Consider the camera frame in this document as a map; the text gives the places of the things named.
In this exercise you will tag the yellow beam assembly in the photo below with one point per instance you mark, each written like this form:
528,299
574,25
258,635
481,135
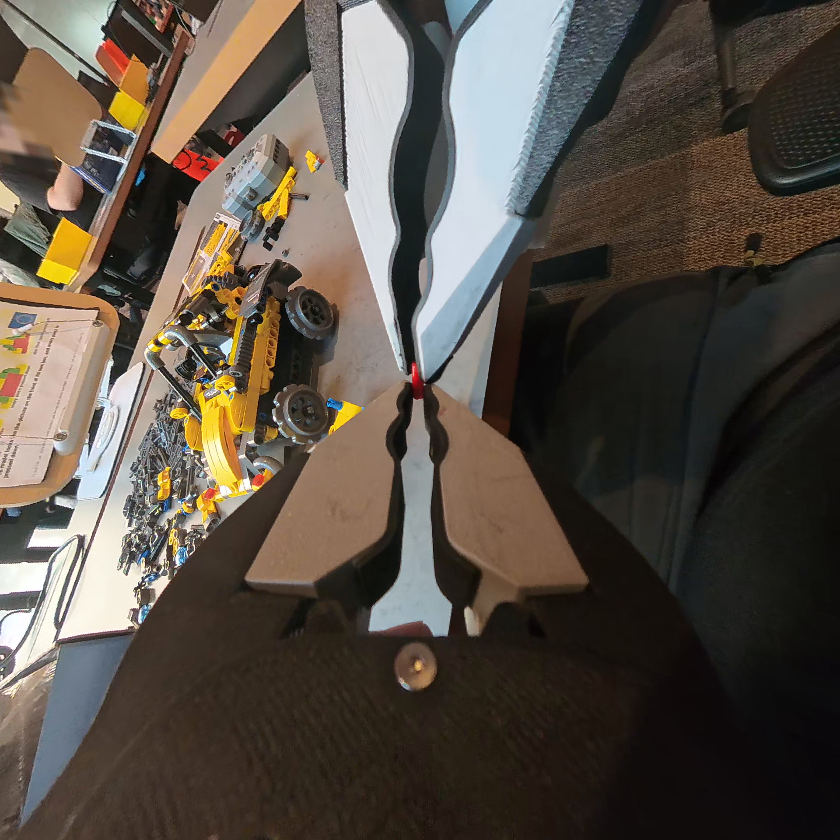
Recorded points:
282,190

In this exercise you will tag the plywood panel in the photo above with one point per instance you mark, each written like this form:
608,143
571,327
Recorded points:
52,98

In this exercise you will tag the person's dark clothed body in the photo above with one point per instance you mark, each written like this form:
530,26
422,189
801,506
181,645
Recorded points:
689,459

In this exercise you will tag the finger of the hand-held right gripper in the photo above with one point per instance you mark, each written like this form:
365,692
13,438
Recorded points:
371,164
499,118

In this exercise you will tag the black connector brick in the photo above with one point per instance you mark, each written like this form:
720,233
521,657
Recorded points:
274,233

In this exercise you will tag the yellow brick subassembly blue pins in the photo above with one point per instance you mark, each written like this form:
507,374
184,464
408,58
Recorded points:
348,417

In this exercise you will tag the grey wheel hub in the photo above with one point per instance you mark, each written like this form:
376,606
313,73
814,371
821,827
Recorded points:
252,224

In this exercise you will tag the wooden board with printed sheet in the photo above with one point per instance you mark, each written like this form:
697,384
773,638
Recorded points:
52,367

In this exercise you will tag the grey brick battery box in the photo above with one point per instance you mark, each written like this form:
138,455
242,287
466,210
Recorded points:
256,174

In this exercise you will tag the pile of dark small bricks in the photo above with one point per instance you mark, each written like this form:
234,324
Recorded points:
154,472

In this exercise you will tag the red brick pin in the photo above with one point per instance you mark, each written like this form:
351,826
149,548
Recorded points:
416,375

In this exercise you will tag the small yellow orange brick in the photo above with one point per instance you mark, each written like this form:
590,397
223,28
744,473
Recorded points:
313,161

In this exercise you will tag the yellow storage bin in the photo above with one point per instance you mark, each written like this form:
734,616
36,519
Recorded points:
65,253
128,108

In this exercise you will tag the red storage bin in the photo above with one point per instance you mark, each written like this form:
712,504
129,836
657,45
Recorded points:
113,62

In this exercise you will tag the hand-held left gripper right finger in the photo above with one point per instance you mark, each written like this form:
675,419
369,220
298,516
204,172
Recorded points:
499,518

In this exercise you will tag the yellow sticker sheet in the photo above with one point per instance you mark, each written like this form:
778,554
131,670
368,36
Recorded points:
213,249

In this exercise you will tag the yellow toy brick car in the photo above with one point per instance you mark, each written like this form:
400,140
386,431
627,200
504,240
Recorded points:
223,426

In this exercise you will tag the black mesh office chair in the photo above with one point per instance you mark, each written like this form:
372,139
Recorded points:
794,131

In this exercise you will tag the long grey table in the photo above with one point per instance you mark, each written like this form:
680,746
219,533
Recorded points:
223,72

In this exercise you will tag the grey desk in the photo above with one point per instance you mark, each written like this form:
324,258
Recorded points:
361,354

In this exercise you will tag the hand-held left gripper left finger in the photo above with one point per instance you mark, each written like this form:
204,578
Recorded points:
328,518

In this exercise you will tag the red black printed bag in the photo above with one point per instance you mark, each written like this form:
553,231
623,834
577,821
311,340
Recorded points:
197,164

